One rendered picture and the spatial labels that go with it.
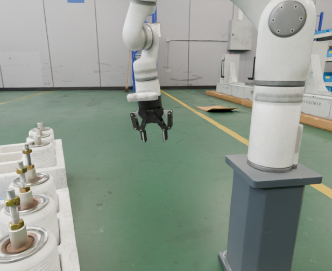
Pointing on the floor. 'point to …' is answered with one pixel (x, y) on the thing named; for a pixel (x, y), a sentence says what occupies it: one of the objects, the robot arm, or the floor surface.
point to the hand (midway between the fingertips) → (154, 137)
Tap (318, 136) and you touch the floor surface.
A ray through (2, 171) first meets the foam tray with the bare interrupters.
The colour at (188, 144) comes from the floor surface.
